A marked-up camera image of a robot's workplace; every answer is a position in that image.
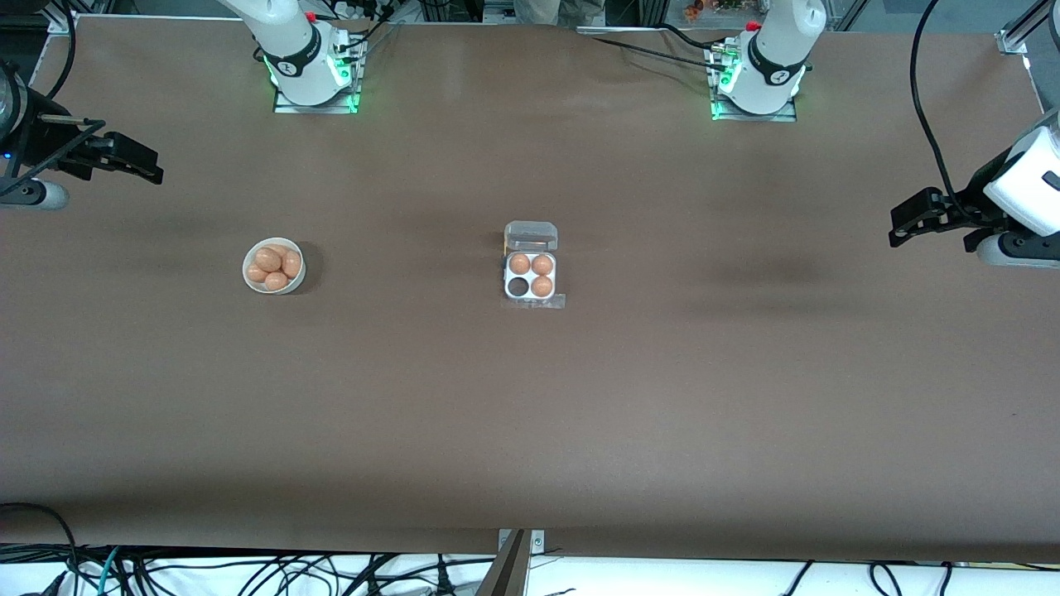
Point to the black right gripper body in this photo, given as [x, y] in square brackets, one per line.
[43, 141]

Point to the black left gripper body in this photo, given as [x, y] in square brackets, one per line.
[978, 188]

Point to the clear plastic egg box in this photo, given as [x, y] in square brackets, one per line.
[534, 301]

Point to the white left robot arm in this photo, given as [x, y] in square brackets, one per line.
[778, 50]

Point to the white round bowl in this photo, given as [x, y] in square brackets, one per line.
[273, 292]

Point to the orange items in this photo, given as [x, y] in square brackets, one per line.
[694, 10]

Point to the person in khaki trousers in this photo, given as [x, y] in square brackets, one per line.
[559, 10]

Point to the aluminium profile beam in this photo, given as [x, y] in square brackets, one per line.
[507, 571]

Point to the aluminium frame corner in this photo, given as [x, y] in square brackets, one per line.
[62, 21]
[1020, 33]

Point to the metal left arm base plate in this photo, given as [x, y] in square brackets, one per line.
[787, 117]

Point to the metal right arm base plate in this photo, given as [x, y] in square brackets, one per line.
[286, 108]

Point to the small metal bracket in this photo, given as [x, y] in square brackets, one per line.
[537, 542]

